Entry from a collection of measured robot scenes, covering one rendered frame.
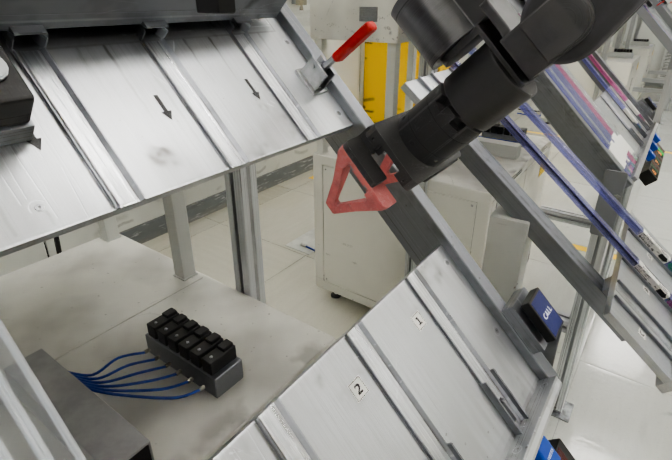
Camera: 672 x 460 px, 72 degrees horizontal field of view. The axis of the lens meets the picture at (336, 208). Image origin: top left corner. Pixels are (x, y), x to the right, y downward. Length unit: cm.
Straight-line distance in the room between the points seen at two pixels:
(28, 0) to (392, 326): 39
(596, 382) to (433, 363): 134
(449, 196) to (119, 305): 94
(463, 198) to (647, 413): 84
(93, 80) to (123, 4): 7
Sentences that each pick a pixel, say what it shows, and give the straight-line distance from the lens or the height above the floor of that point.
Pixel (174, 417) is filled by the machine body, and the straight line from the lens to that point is 70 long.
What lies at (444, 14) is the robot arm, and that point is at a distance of 40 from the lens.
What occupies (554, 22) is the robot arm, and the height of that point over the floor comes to 111.
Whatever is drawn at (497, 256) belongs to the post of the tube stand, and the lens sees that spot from 80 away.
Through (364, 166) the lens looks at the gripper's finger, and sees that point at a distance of 40.
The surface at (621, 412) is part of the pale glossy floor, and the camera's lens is 173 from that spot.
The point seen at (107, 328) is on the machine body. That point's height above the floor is 62.
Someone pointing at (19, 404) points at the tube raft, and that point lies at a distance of 31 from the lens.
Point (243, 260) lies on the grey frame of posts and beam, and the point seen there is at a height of 69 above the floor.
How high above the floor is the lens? 112
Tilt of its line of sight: 24 degrees down
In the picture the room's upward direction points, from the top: straight up
